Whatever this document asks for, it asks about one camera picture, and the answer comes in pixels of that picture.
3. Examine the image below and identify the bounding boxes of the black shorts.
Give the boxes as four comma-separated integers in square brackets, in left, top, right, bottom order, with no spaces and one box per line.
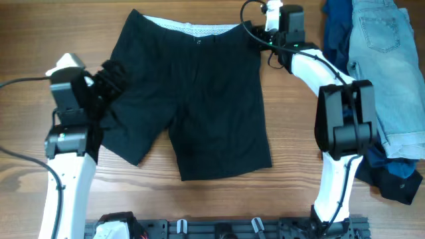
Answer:
[101,10,272,181]

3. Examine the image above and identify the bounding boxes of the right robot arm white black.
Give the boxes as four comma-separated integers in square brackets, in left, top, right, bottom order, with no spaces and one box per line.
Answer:
[248,27,377,236]

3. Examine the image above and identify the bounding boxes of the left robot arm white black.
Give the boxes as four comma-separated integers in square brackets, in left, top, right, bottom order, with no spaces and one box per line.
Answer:
[39,60,126,238]

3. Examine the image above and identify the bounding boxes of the dark blue garment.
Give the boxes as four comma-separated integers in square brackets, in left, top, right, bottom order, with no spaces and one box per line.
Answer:
[323,0,420,179]

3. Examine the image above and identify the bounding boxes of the light blue denim shorts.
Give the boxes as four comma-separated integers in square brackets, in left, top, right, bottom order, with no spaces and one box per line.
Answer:
[347,0,424,159]

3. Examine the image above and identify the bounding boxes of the black garment under pile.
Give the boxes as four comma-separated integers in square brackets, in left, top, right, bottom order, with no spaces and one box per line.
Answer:
[355,159,423,205]

